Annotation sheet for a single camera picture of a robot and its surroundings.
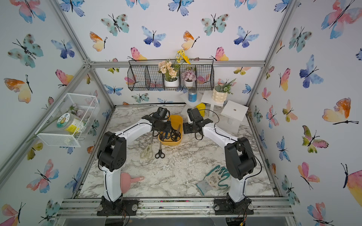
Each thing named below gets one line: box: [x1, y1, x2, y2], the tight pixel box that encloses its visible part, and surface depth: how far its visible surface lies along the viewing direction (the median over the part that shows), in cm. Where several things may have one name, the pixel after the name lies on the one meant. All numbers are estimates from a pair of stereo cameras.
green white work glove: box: [196, 165, 231, 196], surface depth 83 cm
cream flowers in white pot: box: [158, 60, 179, 88], surface depth 84 cm
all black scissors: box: [170, 124, 181, 142], surface depth 103 cm
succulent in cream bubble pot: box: [212, 78, 237, 103], surface depth 90 cm
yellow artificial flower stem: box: [176, 48, 191, 65], surface depth 84 cm
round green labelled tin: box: [56, 112, 87, 132], surface depth 66 cm
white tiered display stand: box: [179, 89, 249, 124], surface depth 100 cm
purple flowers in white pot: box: [181, 69, 197, 88], surface depth 91 cm
